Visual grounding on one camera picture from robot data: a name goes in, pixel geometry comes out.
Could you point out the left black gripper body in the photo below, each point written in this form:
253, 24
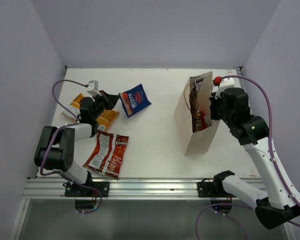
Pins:
99, 107

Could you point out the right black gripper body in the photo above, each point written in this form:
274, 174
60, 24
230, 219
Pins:
217, 110

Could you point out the blue Burts crisps bag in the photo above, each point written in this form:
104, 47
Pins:
134, 100

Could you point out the brown snack bag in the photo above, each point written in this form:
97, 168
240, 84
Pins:
195, 86

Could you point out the pink snack bag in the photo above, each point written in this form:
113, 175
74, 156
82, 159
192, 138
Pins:
205, 122

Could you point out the beige paper bag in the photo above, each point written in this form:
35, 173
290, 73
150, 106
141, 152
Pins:
200, 142

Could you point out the red Doritos bag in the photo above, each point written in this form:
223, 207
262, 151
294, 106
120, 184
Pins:
108, 155

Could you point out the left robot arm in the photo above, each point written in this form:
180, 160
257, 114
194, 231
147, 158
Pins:
55, 150

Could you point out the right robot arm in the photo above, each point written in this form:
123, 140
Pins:
280, 201

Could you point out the orange snack bag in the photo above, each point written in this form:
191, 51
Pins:
105, 120

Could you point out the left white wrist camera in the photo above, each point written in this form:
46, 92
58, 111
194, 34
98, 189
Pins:
93, 88

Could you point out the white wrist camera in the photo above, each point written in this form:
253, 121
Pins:
221, 84
93, 88

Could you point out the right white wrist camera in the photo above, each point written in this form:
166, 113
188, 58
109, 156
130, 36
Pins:
221, 84

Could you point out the left black base bracket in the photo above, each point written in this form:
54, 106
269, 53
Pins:
97, 189

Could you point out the black base bracket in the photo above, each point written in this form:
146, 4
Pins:
97, 189
210, 189

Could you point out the right black base bracket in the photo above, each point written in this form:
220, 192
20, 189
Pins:
210, 189

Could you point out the aluminium mounting rail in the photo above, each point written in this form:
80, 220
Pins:
122, 189

